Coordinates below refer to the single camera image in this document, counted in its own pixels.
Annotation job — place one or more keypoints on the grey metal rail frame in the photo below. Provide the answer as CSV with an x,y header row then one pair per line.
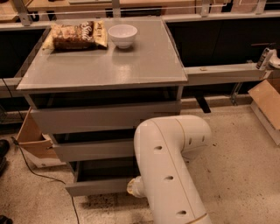
x,y
224,73

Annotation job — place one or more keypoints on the cardboard box left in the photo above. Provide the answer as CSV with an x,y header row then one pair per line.
x,y
36,146

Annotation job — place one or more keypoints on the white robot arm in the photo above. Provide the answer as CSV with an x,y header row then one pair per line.
x,y
162,147

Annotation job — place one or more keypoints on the grey top drawer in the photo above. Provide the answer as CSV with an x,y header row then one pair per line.
x,y
120,109

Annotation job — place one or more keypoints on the cardboard box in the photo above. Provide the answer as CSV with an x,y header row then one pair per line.
x,y
36,146
267,97

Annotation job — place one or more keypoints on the grey drawer cabinet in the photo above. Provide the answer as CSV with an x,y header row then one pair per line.
x,y
91,102

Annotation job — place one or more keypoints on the grey drawer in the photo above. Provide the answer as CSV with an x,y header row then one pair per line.
x,y
120,109
102,176
93,145

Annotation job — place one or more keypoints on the brown snack bag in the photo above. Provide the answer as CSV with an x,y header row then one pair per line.
x,y
76,37

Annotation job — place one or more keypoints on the black shoe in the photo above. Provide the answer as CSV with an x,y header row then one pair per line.
x,y
4,147

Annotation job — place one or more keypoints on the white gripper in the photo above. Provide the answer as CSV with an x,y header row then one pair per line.
x,y
136,185

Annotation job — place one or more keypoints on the grey middle drawer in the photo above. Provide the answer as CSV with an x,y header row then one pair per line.
x,y
93,145

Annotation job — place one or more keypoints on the white bowl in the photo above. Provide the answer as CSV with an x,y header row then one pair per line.
x,y
123,35

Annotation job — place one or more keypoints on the cardboard box right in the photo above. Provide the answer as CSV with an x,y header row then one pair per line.
x,y
267,97

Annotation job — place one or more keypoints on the grey bottom drawer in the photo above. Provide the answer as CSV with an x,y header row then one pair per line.
x,y
102,176

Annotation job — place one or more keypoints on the small device on rail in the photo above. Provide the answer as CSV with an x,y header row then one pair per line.
x,y
268,59

